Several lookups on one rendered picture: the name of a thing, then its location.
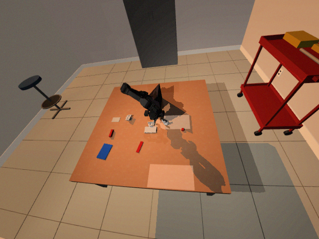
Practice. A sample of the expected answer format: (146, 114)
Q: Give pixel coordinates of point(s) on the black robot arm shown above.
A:
(143, 98)

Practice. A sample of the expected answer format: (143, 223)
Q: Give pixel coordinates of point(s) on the blue flat rectangular plate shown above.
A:
(104, 151)

